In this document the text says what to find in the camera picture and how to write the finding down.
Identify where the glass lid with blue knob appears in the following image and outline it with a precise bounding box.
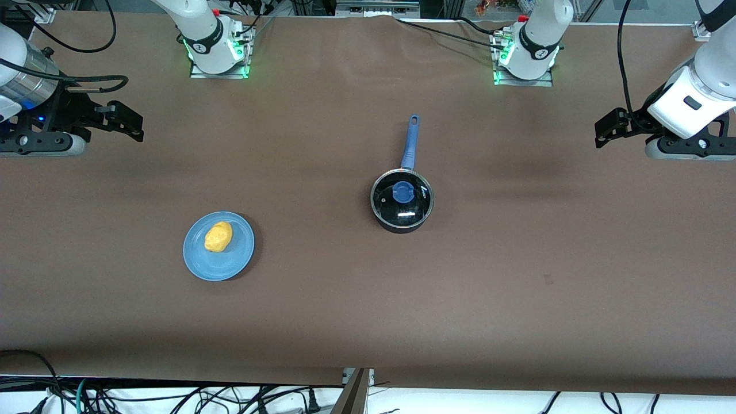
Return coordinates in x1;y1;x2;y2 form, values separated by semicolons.
372;169;434;226

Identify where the brown table cover sheet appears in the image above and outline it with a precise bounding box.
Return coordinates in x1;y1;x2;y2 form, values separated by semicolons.
0;10;736;396

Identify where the dark pot with blue handle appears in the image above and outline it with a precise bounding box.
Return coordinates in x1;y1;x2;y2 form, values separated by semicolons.
371;114;435;234

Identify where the black thick floor cable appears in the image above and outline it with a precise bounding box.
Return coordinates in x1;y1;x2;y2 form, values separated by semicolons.
0;349;67;414

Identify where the black cable with plug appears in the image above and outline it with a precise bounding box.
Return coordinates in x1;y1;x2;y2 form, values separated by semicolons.
253;388;321;414

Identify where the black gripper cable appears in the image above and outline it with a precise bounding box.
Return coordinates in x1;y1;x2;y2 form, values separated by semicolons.
0;57;129;94

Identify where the black hanging cable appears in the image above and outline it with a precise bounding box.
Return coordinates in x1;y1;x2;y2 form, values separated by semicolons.
616;0;636;118

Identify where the aluminium frame strut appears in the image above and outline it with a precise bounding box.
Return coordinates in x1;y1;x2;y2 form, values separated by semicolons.
329;368;375;414

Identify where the black looped cable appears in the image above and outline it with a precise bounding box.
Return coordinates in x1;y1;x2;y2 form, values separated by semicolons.
11;0;117;54

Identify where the aluminium frame rail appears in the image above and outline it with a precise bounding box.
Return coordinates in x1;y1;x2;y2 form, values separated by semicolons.
335;0;421;19

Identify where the yellow potato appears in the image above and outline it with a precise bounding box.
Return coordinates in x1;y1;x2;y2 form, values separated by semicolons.
204;221;233;253

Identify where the blue round plate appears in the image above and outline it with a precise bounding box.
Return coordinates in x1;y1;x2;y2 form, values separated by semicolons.
183;212;255;282

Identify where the black thin cable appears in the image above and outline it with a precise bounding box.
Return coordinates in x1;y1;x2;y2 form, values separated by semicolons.
454;16;501;36
396;19;509;45

